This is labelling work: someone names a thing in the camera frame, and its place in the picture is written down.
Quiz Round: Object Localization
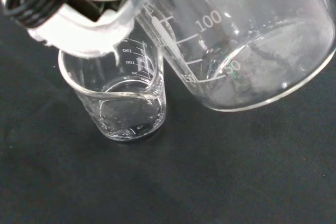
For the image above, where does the black bench cloth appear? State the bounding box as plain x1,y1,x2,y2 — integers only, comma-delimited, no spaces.
0,0,336,224

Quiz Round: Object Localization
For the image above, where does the clear glass beaker with spout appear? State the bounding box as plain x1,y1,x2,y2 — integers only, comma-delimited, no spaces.
58,16,166,145

